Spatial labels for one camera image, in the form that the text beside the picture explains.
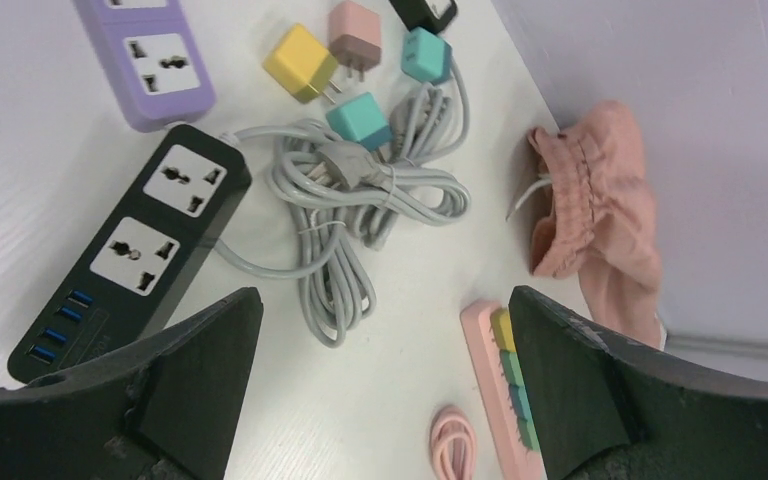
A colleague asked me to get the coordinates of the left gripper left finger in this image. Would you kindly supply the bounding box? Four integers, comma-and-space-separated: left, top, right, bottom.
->
0, 287, 264, 479

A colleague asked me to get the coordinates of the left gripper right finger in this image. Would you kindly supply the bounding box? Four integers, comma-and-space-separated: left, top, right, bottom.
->
508, 286, 768, 479

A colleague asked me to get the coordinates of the pink power strip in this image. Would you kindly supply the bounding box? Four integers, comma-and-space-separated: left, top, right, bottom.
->
460, 300, 546, 480

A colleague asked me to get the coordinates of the green adapter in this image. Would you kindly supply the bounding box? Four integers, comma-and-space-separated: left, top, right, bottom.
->
517, 418, 540, 452
499, 350, 525, 387

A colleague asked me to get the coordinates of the black power strip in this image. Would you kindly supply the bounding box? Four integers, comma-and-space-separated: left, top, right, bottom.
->
389, 0, 458, 34
7, 124, 252, 383

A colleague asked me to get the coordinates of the purple power strip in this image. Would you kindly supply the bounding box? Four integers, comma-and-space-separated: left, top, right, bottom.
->
73, 0, 216, 133

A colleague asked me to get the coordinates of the yellow adapter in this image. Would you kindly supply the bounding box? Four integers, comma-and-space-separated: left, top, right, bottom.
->
490, 308, 517, 353
262, 23, 343, 104

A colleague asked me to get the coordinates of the teal plug adapter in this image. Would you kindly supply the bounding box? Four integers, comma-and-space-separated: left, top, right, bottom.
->
400, 27, 452, 85

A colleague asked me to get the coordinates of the teal adapter on pink strip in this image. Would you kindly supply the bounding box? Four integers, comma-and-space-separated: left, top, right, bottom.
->
508, 384, 532, 420

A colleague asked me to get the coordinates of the yellow adapter on pink strip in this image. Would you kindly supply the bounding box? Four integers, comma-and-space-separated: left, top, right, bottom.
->
490, 308, 517, 353

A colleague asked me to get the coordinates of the pink cloth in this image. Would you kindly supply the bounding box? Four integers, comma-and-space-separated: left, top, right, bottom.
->
509, 100, 666, 350

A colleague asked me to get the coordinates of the grey cable of back strip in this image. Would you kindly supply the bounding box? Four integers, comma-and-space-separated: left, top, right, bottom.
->
211, 122, 473, 280

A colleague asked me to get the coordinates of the grey cable bundle centre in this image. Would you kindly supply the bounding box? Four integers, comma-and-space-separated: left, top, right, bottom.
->
165, 119, 379, 350

